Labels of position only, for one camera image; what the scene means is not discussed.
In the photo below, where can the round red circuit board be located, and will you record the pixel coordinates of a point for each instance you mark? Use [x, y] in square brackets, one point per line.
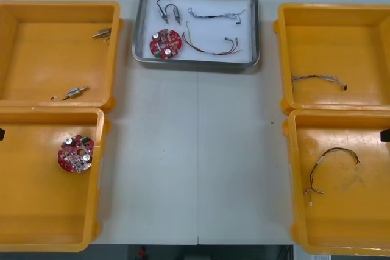
[166, 44]
[74, 156]

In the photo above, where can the steel tray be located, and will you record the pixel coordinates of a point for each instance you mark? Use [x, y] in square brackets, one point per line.
[137, 56]

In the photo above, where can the yellow-orange plastic bin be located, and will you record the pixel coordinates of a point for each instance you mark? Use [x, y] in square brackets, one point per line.
[341, 226]
[45, 50]
[335, 50]
[36, 205]

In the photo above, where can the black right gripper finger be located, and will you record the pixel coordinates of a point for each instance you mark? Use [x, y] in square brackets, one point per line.
[385, 139]
[386, 133]

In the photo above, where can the white sheet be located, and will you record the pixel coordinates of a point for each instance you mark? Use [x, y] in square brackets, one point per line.
[213, 33]

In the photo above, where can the small metal solenoid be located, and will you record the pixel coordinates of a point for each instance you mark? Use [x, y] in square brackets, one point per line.
[103, 32]
[74, 92]
[163, 13]
[176, 15]

